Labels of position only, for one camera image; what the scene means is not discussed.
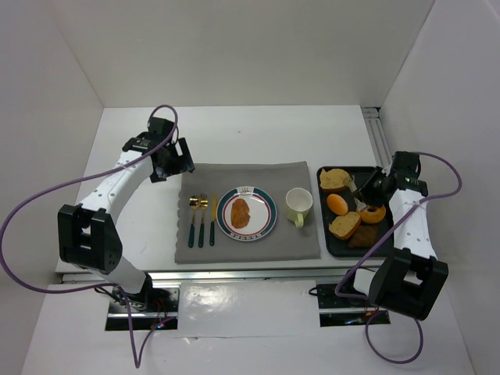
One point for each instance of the golden twisted pastry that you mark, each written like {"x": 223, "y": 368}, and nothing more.
{"x": 239, "y": 213}

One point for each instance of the gold knife green handle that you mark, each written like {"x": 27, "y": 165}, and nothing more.
{"x": 213, "y": 220}

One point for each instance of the grey cloth placemat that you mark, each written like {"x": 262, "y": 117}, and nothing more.
{"x": 271, "y": 237}

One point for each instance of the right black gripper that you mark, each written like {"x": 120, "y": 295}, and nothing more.
{"x": 369, "y": 190}

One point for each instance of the gold fork green handle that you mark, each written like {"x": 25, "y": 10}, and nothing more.
{"x": 204, "y": 203}

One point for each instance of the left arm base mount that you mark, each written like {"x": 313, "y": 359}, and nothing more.
{"x": 161, "y": 313}

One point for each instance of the seeded bread slice far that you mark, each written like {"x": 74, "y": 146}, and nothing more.
{"x": 334, "y": 180}

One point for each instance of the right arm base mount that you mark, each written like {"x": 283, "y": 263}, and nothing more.
{"x": 335, "y": 311}

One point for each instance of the orange round bun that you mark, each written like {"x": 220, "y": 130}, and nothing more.
{"x": 337, "y": 204}

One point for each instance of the seeded bread slice near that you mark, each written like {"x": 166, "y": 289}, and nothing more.
{"x": 343, "y": 227}

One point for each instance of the black bread tray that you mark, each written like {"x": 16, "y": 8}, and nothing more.
{"x": 335, "y": 246}

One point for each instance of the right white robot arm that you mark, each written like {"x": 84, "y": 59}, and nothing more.
{"x": 411, "y": 277}

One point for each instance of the seeded bread slice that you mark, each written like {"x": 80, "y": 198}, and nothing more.
{"x": 334, "y": 180}
{"x": 343, "y": 227}

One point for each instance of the brown croissant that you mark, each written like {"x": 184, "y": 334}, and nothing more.
{"x": 365, "y": 236}

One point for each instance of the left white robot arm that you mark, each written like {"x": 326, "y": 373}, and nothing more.
{"x": 88, "y": 238}

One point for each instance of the orange glazed donut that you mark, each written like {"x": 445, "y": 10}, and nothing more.
{"x": 372, "y": 214}

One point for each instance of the pale green mug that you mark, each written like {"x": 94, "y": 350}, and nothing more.
{"x": 298, "y": 201}

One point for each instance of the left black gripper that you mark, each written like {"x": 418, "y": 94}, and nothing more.
{"x": 174, "y": 161}

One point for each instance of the white plate with striped rim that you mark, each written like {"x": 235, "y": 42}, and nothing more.
{"x": 262, "y": 210}

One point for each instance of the gold spoon green handle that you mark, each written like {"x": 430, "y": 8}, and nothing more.
{"x": 194, "y": 204}

